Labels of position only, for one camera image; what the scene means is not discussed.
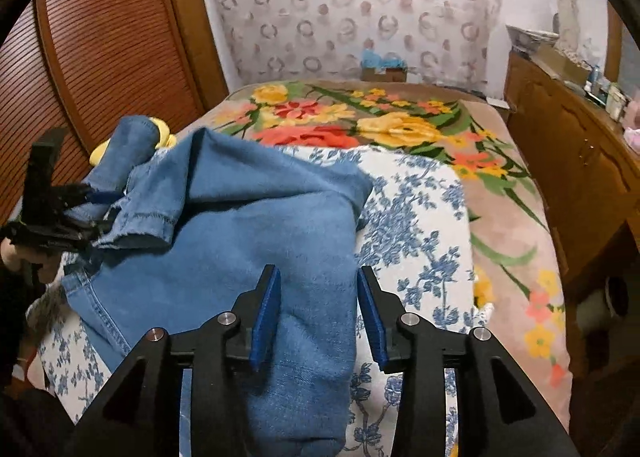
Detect floral plush blanket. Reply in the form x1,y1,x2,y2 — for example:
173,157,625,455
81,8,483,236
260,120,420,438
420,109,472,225
177,80,573,388

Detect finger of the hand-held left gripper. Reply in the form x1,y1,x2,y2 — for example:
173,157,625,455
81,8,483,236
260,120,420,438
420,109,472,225
62,181,123,210
64,216,120,249

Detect long wooden cabinet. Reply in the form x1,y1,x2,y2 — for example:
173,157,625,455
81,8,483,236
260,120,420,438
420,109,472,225
502,49,640,438

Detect person's left hand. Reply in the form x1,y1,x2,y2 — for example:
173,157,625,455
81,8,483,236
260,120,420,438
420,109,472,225
0,237,20,270

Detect blue denim pants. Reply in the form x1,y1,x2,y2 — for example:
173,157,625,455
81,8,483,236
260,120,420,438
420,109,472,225
62,115,376,457

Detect patterned folded cloth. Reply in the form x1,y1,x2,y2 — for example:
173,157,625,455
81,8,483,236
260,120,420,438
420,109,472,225
505,24,561,56

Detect open cardboard box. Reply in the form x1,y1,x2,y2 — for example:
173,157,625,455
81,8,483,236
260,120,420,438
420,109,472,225
535,44,592,84

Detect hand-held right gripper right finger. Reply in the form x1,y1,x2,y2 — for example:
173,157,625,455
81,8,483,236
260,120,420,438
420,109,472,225
356,265,581,457

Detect circle print sheer curtain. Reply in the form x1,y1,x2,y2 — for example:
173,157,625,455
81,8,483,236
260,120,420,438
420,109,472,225
192,0,503,90

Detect blue white floral quilt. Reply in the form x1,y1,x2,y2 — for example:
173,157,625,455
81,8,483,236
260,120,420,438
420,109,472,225
25,144,493,457

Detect crumpled blue plastic bag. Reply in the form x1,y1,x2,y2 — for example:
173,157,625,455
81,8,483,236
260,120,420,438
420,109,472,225
361,49,407,70

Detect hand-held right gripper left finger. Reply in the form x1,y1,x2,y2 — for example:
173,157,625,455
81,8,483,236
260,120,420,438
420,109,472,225
70,264,282,457

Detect yellow plush toy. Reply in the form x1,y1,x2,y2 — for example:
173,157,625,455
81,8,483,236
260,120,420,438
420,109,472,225
89,118,179,168

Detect grey-green trash bin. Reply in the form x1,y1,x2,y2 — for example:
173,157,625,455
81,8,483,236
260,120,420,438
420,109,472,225
572,277,631,339

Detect wooden window frame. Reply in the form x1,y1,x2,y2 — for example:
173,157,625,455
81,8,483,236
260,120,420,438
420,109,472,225
607,2,624,84

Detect plain wooden wardrobe door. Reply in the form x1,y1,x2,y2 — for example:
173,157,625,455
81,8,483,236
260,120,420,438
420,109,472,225
160,0,231,114

